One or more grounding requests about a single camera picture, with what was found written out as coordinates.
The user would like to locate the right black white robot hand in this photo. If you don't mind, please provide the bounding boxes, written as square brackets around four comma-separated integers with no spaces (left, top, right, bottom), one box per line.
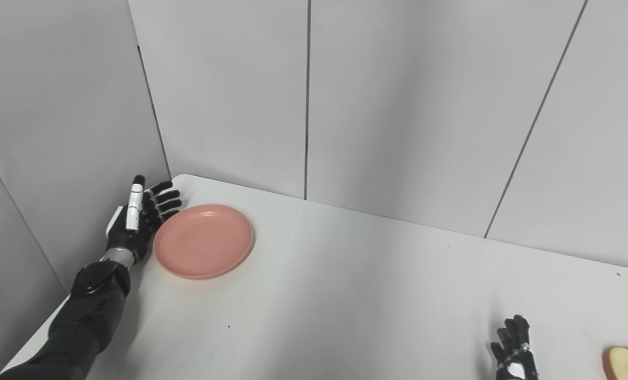
[490,315,539,380]

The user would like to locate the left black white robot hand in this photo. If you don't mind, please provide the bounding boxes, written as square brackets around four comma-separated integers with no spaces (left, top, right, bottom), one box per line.
[106,175,183,265]

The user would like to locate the pink round plate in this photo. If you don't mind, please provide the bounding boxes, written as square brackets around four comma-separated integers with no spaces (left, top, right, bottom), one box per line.
[153,204,255,280]

